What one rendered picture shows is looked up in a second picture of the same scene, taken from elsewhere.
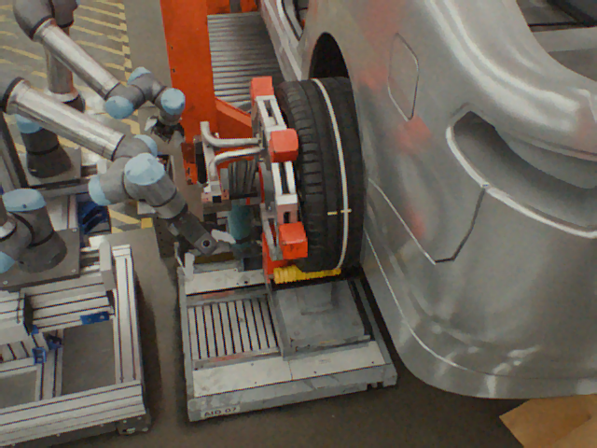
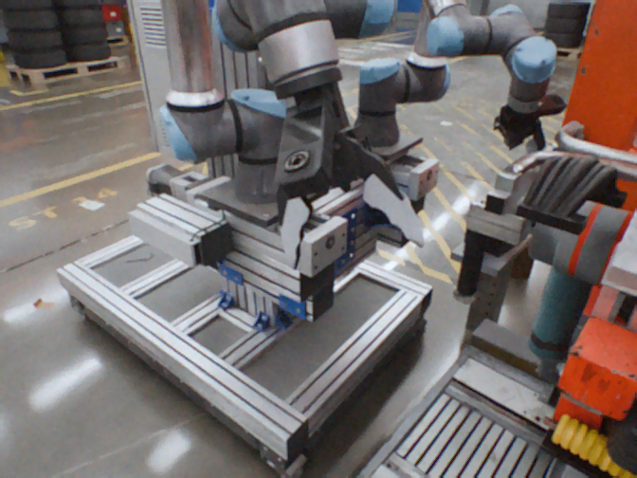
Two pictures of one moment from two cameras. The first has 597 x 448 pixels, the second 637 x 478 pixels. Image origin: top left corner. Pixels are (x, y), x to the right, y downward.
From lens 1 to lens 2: 1.16 m
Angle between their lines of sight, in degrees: 44
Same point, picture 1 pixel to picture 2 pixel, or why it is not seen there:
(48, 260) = (254, 191)
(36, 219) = (254, 124)
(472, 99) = not seen: outside the picture
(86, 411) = (235, 401)
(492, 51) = not seen: outside the picture
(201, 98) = (607, 127)
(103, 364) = (298, 373)
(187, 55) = (616, 49)
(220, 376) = not seen: outside the picture
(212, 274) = (501, 379)
